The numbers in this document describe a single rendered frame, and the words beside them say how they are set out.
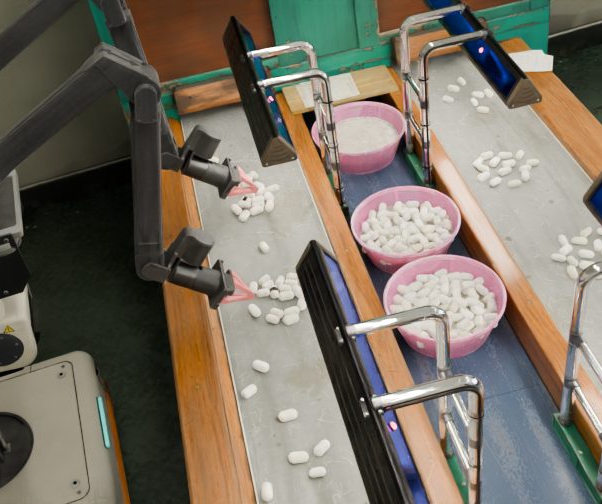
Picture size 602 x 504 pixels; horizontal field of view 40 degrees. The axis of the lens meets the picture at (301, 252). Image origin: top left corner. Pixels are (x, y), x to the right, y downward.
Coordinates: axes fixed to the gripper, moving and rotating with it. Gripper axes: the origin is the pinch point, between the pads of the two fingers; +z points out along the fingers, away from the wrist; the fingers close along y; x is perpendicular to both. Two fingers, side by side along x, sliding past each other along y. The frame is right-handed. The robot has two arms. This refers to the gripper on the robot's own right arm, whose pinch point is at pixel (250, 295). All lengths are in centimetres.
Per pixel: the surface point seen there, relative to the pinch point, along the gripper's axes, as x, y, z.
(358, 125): -23, 67, 37
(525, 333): -29, -23, 47
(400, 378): -12.4, -28.8, 22.6
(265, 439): 8.7, -32.9, 2.3
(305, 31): -33, 93, 18
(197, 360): 13.4, -10.1, -7.3
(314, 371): -0.1, -19.1, 12.1
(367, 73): -32, 88, 41
